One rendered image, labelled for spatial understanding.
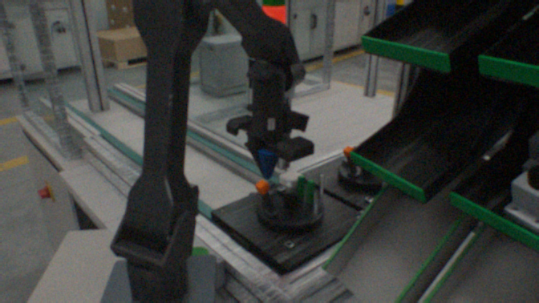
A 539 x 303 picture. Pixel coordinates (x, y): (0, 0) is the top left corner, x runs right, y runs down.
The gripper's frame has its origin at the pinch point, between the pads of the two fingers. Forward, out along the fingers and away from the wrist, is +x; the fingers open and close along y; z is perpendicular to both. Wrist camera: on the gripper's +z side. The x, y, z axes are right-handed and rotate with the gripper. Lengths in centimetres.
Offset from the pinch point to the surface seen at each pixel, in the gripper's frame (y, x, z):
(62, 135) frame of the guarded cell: 82, 16, -15
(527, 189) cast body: -42.9, -13.5, -2.9
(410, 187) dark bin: -31.0, -8.8, -3.4
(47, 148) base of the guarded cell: 96, 25, -17
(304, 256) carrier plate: -11.3, 14.4, -0.7
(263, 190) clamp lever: -0.8, 5.0, -1.6
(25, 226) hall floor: 201, 110, -17
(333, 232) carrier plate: -9.9, 14.2, 8.6
